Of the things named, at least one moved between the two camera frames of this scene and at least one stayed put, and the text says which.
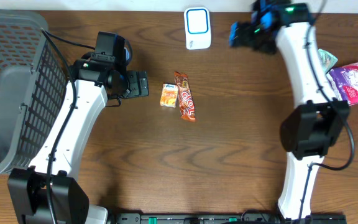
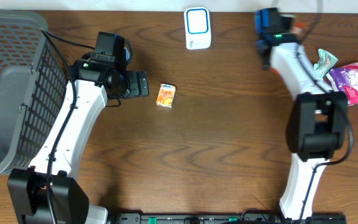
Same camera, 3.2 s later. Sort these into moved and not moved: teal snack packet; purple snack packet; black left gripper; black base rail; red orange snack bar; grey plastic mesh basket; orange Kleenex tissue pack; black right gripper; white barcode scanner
Moved: black right gripper; orange Kleenex tissue pack; red orange snack bar
Not moved: black left gripper; grey plastic mesh basket; purple snack packet; teal snack packet; black base rail; white barcode scanner
